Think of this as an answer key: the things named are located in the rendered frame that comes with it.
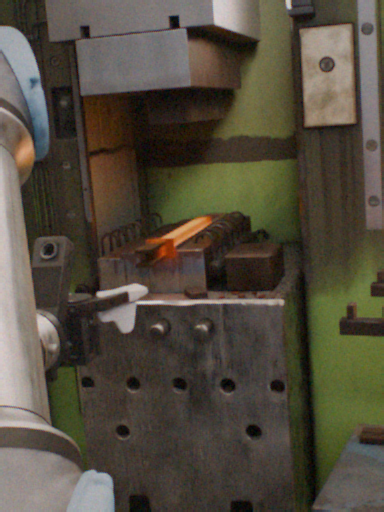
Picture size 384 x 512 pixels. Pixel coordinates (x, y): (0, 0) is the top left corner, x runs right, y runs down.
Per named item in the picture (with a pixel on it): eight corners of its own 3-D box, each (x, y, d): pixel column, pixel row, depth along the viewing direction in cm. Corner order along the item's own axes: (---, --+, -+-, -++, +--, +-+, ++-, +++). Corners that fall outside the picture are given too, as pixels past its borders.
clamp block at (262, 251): (274, 291, 137) (272, 254, 136) (226, 292, 139) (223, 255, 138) (285, 276, 148) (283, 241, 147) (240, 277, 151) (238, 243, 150)
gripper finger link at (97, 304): (115, 300, 107) (59, 314, 102) (114, 287, 107) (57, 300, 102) (135, 305, 104) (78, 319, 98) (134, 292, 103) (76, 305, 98)
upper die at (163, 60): (190, 86, 134) (186, 28, 132) (80, 96, 140) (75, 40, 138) (241, 88, 174) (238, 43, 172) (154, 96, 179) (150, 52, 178)
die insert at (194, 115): (187, 122, 146) (185, 88, 145) (148, 125, 148) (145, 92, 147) (224, 118, 174) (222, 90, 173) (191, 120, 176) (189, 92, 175)
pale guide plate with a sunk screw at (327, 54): (355, 123, 140) (351, 23, 137) (304, 127, 142) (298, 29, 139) (356, 123, 142) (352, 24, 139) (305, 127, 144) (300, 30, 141)
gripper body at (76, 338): (52, 351, 107) (8, 381, 95) (45, 288, 105) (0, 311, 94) (105, 351, 105) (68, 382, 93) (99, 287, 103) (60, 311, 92)
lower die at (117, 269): (206, 292, 140) (202, 244, 139) (100, 294, 146) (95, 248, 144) (252, 249, 180) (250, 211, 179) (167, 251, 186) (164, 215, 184)
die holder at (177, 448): (298, 550, 139) (283, 299, 131) (94, 535, 149) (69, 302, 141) (330, 424, 191) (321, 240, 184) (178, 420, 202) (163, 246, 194)
